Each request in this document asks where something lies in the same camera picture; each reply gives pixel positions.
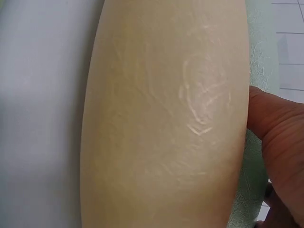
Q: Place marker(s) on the person's right hand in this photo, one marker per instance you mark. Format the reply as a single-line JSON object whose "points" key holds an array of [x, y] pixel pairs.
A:
{"points": [[285, 147]]}

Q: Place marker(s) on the white smooth board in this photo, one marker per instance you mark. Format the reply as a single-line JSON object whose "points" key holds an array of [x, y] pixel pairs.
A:
{"points": [[40, 114]]}

